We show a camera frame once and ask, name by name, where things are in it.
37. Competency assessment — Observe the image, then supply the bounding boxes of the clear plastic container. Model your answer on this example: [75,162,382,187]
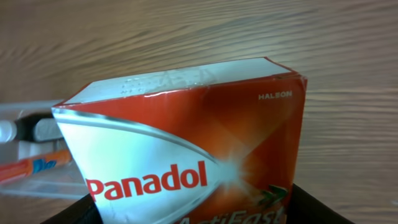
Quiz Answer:
[1,100,88,199]

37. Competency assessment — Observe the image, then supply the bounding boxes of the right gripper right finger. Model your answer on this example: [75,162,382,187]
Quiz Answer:
[286,184,354,224]

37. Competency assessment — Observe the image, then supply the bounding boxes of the orange tube white cap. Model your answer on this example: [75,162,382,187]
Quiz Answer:
[1,150,72,184]

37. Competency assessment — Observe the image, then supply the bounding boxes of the red Panadol box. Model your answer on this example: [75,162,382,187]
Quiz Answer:
[52,58,307,223]

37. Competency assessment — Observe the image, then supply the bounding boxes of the black tube white cap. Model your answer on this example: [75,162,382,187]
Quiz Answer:
[1,113,63,144]

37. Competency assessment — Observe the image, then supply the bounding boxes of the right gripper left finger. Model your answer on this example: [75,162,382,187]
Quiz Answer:
[41,194,103,224]

